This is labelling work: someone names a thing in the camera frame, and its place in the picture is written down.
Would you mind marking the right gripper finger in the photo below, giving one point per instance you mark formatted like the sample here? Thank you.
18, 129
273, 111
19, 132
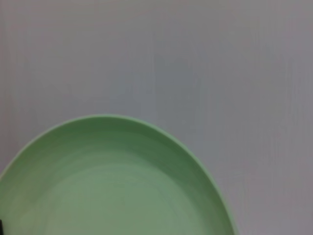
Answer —
1, 227

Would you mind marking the green plate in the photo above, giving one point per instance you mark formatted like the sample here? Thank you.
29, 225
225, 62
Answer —
110, 183

